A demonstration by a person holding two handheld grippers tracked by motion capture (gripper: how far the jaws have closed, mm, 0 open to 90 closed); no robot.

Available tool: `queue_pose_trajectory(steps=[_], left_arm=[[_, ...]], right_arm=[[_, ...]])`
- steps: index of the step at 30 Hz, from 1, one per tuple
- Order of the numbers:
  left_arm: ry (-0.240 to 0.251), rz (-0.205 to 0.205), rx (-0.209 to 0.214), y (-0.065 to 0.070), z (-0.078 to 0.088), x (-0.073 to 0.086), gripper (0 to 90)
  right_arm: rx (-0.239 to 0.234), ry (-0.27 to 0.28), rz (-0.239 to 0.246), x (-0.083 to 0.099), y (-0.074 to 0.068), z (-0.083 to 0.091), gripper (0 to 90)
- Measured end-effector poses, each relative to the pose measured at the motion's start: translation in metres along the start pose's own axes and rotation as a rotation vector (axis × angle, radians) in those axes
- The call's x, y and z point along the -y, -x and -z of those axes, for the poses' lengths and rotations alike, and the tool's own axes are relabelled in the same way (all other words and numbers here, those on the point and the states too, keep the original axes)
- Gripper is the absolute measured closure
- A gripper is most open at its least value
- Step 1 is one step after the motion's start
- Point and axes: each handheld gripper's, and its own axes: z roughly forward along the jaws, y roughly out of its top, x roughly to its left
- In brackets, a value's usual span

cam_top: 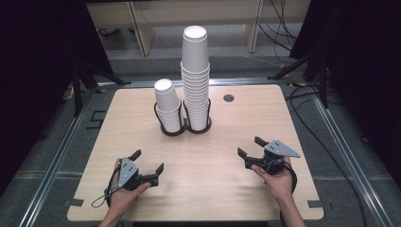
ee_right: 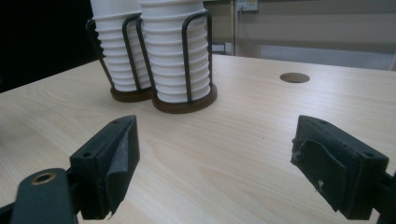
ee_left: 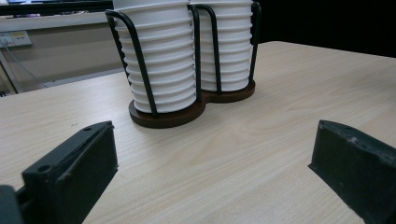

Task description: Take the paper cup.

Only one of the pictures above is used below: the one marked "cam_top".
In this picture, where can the person's right hand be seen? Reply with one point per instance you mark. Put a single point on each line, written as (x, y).
(280, 184)

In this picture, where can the metal floor rail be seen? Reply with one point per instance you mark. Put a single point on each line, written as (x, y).
(346, 157)
(53, 164)

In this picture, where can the beige wooden desk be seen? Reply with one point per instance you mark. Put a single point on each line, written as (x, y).
(195, 12)

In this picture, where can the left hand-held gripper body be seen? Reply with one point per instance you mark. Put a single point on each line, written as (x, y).
(127, 171)

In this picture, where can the short stack of paper cups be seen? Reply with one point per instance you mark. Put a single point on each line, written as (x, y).
(165, 97)

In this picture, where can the dark round table grommet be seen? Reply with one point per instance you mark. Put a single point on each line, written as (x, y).
(228, 98)

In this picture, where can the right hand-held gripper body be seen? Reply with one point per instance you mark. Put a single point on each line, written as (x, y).
(277, 149)

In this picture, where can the tall stack of paper cups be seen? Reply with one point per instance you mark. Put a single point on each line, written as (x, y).
(195, 94)

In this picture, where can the person's left hand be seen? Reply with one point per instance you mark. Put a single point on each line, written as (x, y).
(121, 198)

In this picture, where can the black double cup holder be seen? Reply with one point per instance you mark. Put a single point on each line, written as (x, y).
(172, 133)

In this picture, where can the black tripod stand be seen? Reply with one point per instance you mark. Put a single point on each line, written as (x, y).
(323, 85)
(77, 91)

